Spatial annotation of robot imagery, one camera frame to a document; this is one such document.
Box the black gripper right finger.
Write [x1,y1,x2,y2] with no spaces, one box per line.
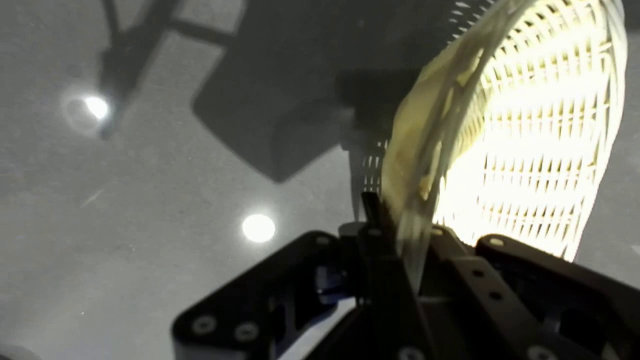
[419,227,640,360]

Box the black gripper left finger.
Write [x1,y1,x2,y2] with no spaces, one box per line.
[169,190,438,360]

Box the pale woven basket bowl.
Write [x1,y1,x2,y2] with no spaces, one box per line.
[378,0,630,267]

